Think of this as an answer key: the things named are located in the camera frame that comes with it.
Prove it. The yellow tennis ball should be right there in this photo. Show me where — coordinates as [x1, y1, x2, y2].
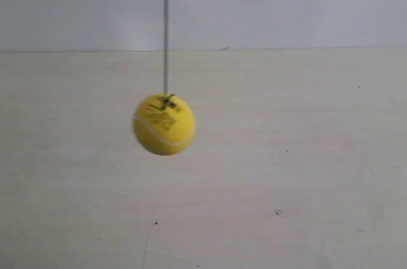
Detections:
[132, 93, 197, 156]

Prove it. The black hanging string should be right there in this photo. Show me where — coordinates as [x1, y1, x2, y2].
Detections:
[163, 0, 176, 111]

